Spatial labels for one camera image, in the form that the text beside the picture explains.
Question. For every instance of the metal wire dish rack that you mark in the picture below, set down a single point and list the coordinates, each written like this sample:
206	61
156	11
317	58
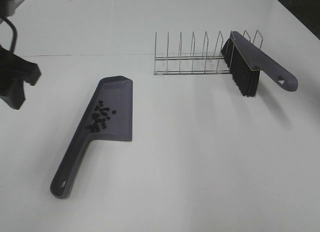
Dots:
188	59

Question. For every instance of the grey plastic dustpan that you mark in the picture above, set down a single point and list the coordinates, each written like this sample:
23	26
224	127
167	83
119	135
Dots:
117	93

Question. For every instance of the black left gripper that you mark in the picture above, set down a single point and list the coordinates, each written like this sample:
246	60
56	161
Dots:
13	72

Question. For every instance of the grey hand brush black bristles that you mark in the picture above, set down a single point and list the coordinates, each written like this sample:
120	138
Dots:
246	61

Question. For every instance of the pile of coffee beans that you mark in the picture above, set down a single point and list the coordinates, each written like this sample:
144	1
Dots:
99	117

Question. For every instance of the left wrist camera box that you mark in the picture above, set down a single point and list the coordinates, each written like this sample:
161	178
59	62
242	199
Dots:
7	7

